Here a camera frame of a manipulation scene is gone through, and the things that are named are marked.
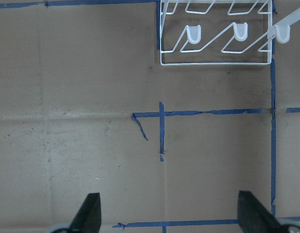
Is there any white wire cup rack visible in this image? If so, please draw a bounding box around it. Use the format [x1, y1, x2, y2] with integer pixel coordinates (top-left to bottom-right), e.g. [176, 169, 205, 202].
[158, 0, 300, 66]

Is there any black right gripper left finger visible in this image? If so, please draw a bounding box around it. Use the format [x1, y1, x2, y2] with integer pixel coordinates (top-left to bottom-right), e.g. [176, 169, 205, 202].
[68, 193, 101, 233]

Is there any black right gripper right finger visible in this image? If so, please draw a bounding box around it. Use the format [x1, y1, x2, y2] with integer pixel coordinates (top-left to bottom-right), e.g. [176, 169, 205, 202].
[237, 191, 283, 233]

